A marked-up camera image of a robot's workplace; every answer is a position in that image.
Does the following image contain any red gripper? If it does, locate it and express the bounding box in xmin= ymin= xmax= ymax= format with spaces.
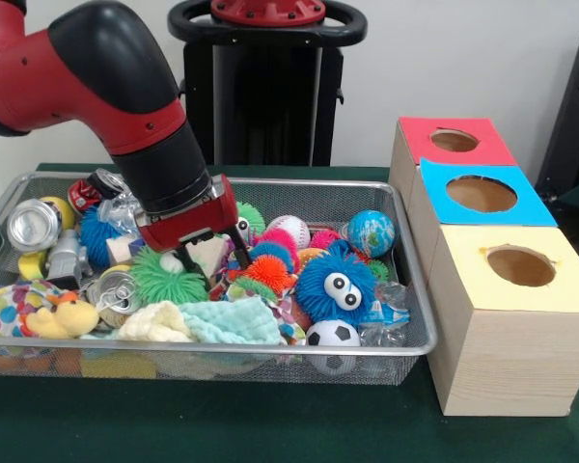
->
xmin=134 ymin=174 xmax=254 ymax=290

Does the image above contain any beige wedge block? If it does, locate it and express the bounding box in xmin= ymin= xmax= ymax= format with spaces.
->
xmin=186 ymin=234 xmax=228 ymax=282

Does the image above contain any large green spiky ball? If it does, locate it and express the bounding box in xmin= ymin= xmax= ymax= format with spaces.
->
xmin=130 ymin=246 xmax=209 ymax=305

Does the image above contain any crushed printed metal can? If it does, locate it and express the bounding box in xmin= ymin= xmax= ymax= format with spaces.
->
xmin=85 ymin=267 xmax=145 ymax=330

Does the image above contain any yellow plush duck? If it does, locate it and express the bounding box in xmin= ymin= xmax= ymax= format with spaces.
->
xmin=26 ymin=291 xmax=100 ymax=340

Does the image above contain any colourful polka dot cloth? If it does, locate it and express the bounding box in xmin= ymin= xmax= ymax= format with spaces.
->
xmin=209 ymin=255 xmax=306 ymax=346
xmin=0 ymin=279 xmax=78 ymax=339

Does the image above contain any wooden box with three holes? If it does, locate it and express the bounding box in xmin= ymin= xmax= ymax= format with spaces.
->
xmin=388 ymin=116 xmax=579 ymax=417

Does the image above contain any mint green cloth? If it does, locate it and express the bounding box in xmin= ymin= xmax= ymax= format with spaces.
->
xmin=178 ymin=295 xmax=282 ymax=344

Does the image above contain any cream yellow cloth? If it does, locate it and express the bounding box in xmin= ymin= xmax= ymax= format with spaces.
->
xmin=118 ymin=301 xmax=195 ymax=342

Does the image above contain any blue spiky ball with eyes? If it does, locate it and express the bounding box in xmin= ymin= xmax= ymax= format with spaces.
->
xmin=294 ymin=239 xmax=378 ymax=323

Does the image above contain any black and white soccer ball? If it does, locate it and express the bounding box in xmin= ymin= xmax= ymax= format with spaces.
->
xmin=306 ymin=318 xmax=362 ymax=347

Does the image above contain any blue globe ball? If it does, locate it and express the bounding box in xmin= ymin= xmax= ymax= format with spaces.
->
xmin=346 ymin=209 xmax=396 ymax=259

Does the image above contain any silver metal can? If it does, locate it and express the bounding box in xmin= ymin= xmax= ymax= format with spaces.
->
xmin=7 ymin=198 xmax=64 ymax=255

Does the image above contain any black upright panel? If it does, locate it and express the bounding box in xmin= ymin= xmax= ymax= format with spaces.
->
xmin=535 ymin=31 xmax=579 ymax=194

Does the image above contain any silver wire mesh bin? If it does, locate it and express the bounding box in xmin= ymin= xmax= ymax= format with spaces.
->
xmin=0 ymin=171 xmax=439 ymax=387

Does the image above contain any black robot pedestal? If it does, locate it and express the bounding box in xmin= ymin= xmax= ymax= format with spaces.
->
xmin=167 ymin=0 xmax=369 ymax=168

